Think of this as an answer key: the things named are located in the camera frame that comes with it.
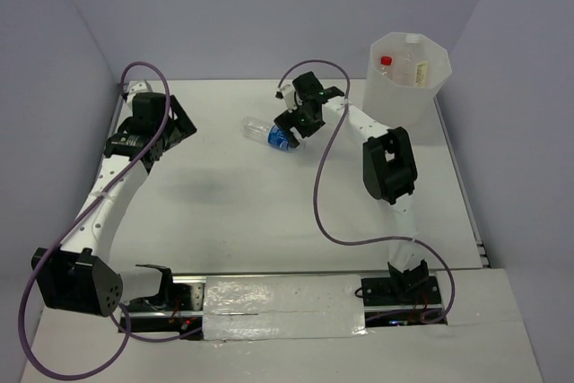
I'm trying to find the blue label clear bottle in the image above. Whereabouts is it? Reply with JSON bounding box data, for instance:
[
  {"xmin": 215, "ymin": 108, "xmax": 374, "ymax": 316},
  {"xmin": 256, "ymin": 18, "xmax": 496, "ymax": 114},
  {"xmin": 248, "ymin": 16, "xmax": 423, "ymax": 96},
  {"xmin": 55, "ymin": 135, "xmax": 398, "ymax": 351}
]
[{"xmin": 241, "ymin": 117, "xmax": 306, "ymax": 152}]

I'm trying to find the red cap water bottle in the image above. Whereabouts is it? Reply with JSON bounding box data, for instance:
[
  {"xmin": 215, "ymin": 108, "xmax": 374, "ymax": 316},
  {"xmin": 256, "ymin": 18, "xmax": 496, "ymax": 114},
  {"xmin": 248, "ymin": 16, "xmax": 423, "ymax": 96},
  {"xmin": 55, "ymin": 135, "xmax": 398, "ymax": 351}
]
[{"xmin": 380, "ymin": 56, "xmax": 395, "ymax": 82}]

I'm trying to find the apple juice clear bottle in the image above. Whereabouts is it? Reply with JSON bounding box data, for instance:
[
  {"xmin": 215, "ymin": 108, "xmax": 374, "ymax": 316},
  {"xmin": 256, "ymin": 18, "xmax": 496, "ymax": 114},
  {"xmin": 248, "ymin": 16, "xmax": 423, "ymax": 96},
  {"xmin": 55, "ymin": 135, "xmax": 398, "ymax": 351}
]
[{"xmin": 393, "ymin": 33, "xmax": 429, "ymax": 88}]

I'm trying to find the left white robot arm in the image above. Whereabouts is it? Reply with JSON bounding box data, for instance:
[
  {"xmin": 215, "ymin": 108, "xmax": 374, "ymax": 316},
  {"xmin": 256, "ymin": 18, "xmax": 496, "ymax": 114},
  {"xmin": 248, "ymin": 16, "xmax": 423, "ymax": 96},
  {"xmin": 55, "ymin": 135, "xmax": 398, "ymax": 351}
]
[{"xmin": 31, "ymin": 91, "xmax": 196, "ymax": 317}]

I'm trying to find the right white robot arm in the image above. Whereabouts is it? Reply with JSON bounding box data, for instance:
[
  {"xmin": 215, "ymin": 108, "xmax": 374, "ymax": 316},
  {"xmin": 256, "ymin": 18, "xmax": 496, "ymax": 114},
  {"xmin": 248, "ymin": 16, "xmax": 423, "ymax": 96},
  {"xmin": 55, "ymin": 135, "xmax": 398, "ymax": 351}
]
[{"xmin": 274, "ymin": 72, "xmax": 429, "ymax": 303}]

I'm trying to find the white plastic bin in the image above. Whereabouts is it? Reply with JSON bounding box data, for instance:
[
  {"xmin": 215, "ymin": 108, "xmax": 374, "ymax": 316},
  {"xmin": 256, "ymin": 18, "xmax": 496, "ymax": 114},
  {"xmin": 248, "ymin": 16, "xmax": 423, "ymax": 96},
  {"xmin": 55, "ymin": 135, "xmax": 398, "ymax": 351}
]
[{"xmin": 362, "ymin": 32, "xmax": 452, "ymax": 127}]

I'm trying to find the silver tape sheet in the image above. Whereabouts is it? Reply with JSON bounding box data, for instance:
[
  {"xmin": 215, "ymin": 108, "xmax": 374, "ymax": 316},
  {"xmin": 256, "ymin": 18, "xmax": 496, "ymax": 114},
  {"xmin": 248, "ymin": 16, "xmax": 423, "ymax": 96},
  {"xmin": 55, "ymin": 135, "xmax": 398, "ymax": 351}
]
[{"xmin": 202, "ymin": 274, "xmax": 367, "ymax": 341}]

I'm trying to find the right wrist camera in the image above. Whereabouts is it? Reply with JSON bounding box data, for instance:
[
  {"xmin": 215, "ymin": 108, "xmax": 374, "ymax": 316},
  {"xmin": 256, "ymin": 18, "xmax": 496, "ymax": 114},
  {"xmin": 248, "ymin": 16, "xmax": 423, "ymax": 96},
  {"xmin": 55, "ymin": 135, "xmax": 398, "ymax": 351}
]
[{"xmin": 275, "ymin": 84, "xmax": 299, "ymax": 112}]

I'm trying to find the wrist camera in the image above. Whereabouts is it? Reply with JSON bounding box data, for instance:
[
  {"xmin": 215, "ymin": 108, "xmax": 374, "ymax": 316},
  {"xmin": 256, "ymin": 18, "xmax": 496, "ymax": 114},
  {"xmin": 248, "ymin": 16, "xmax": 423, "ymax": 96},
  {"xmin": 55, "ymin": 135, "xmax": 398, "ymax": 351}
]
[
  {"xmin": 125, "ymin": 80, "xmax": 152, "ymax": 100},
  {"xmin": 275, "ymin": 84, "xmax": 299, "ymax": 112}
]

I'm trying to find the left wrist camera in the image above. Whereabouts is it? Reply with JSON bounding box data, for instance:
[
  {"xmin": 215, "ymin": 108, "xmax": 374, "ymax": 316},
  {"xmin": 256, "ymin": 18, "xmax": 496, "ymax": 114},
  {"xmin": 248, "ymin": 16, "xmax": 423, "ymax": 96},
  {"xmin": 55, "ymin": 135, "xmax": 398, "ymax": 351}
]
[{"xmin": 125, "ymin": 80, "xmax": 152, "ymax": 100}]

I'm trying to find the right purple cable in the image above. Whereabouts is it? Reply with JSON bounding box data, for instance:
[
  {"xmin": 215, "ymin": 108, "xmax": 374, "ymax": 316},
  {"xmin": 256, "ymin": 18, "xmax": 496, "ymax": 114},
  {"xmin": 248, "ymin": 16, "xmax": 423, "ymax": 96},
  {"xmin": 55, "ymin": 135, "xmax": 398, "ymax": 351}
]
[{"xmin": 276, "ymin": 58, "xmax": 457, "ymax": 325}]

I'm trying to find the purple cable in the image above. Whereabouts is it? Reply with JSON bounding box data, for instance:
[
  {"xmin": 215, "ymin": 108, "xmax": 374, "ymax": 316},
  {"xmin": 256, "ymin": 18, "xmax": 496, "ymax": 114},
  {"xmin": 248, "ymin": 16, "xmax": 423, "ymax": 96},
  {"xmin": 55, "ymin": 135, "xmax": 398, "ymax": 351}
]
[
  {"xmin": 16, "ymin": 62, "xmax": 174, "ymax": 379},
  {"xmin": 276, "ymin": 58, "xmax": 457, "ymax": 325}
]

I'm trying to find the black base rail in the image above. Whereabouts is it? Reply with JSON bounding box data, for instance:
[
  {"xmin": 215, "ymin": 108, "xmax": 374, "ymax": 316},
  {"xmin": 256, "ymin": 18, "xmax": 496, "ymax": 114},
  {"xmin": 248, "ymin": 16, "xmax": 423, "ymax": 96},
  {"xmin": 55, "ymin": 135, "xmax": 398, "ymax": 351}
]
[{"xmin": 119, "ymin": 273, "xmax": 449, "ymax": 341}]

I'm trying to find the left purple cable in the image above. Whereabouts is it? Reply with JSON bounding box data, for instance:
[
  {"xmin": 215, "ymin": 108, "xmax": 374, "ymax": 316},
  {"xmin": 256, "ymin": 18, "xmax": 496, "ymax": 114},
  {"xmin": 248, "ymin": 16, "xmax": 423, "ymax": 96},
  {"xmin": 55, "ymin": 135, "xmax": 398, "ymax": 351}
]
[{"xmin": 16, "ymin": 62, "xmax": 174, "ymax": 379}]

